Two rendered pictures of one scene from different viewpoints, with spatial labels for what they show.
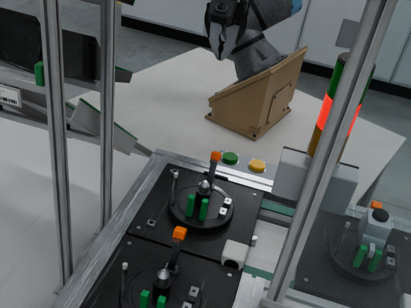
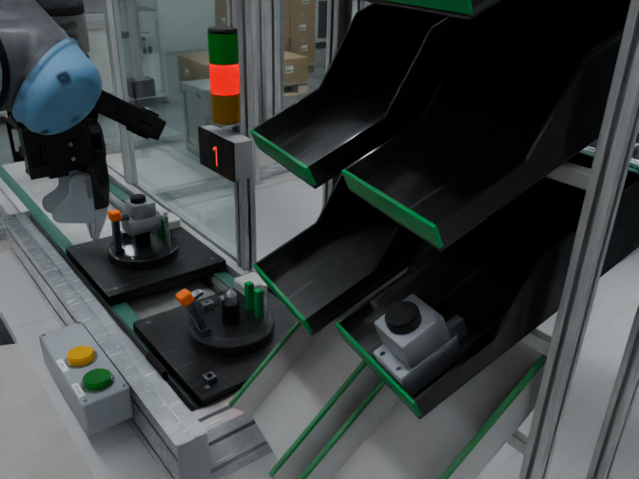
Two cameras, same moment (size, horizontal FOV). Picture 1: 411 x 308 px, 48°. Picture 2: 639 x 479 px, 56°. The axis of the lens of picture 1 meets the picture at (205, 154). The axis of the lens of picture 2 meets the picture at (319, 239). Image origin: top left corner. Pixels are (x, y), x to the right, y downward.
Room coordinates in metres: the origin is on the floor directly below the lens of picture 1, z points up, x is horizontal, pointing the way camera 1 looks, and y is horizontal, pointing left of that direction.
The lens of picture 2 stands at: (1.26, 0.64, 1.55)
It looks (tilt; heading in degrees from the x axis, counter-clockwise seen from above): 26 degrees down; 221
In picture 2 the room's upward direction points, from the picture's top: 2 degrees clockwise
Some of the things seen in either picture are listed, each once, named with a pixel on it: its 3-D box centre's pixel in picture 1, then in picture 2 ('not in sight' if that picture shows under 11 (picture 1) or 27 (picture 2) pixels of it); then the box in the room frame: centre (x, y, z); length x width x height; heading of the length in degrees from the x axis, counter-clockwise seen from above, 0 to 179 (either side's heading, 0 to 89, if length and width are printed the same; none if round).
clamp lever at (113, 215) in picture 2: not in sight; (120, 228); (0.71, -0.35, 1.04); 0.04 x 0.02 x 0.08; 170
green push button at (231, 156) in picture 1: (229, 159); (97, 381); (0.94, -0.06, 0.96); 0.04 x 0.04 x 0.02
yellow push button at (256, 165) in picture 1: (256, 167); (81, 357); (0.93, -0.13, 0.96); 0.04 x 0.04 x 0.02
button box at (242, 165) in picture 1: (254, 176); (84, 373); (0.93, -0.13, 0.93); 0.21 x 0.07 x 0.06; 80
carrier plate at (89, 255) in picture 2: not in sight; (145, 258); (0.67, -0.34, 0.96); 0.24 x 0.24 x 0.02; 80
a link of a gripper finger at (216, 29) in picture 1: (218, 35); (78, 210); (0.96, 0.02, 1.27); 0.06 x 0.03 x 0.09; 170
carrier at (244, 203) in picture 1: (202, 195); (231, 309); (0.73, -0.01, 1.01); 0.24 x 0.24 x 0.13; 80
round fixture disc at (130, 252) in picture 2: not in sight; (144, 249); (0.67, -0.34, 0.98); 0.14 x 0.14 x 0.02
